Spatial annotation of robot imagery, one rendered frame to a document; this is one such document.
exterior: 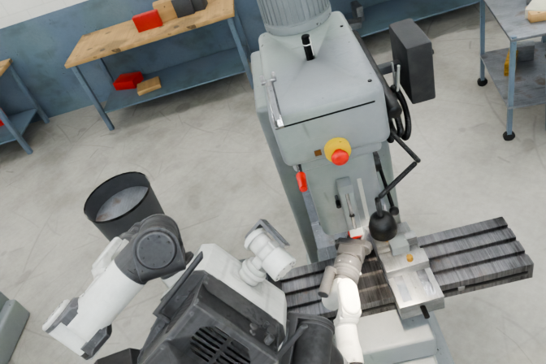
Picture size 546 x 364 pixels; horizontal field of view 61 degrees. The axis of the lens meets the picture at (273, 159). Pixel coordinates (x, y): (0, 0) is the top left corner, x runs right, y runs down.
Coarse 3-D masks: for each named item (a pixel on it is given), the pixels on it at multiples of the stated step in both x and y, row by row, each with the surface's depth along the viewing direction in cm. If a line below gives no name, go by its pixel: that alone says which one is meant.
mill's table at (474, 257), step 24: (432, 240) 177; (456, 240) 175; (480, 240) 171; (504, 240) 169; (312, 264) 184; (432, 264) 169; (456, 264) 166; (480, 264) 165; (504, 264) 161; (528, 264) 159; (288, 288) 178; (312, 288) 177; (360, 288) 169; (384, 288) 167; (456, 288) 163; (480, 288) 165; (312, 312) 167; (336, 312) 166
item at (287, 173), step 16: (256, 64) 197; (256, 80) 186; (256, 96) 177; (256, 112) 171; (272, 144) 179; (384, 144) 183; (384, 160) 188; (288, 176) 189; (288, 192) 194; (304, 208) 201; (304, 224) 207; (304, 240) 214
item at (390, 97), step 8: (360, 40) 135; (368, 56) 126; (376, 64) 124; (376, 72) 119; (384, 80) 116; (384, 88) 112; (384, 96) 110; (392, 96) 110; (392, 104) 107; (392, 112) 106; (400, 112) 107
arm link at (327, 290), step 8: (328, 272) 145; (336, 272) 146; (344, 272) 145; (352, 272) 145; (328, 280) 143; (336, 280) 143; (320, 288) 142; (328, 288) 142; (320, 296) 143; (328, 296) 142; (336, 296) 140; (328, 304) 145; (336, 304) 142
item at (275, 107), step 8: (272, 72) 115; (264, 80) 113; (272, 80) 112; (272, 88) 109; (272, 96) 106; (272, 104) 103; (272, 112) 101; (280, 112) 100; (280, 120) 98; (280, 128) 96
